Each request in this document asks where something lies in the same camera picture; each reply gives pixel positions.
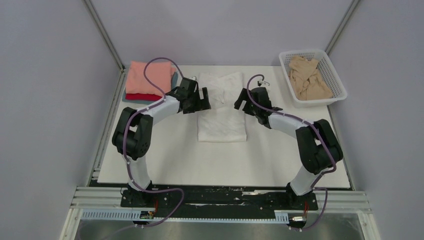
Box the folded red t shirt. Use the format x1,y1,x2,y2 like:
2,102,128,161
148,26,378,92
124,93,162,102

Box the white t shirt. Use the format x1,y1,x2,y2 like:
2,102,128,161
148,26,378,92
197,72,247,143

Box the left corner frame post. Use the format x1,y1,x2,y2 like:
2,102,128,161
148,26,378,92
82,0,125,72

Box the white plastic basket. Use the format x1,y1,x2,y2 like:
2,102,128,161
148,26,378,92
278,48,348,108

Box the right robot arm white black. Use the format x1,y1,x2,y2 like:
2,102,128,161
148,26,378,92
234,87,344,209

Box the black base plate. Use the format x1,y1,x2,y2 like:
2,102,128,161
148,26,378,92
88,180,319,220

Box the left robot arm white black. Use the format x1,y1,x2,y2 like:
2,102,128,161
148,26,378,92
111,77,211,207

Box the folded pink t shirt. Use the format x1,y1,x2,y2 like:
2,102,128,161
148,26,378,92
125,61,176,97

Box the white slotted cable duct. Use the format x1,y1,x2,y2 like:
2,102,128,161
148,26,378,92
80,209,290,224

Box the beige t shirt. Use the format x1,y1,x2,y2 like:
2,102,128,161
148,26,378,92
288,55,334,101

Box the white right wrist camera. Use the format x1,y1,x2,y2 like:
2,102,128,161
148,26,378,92
257,80,270,88

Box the corner frame post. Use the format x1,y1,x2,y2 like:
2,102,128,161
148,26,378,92
324,0,362,55
82,0,125,72

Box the aluminium frame rail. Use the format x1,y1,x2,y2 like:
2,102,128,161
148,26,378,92
60,186,381,240

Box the right corner frame post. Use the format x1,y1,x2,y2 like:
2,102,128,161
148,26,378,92
324,0,362,55

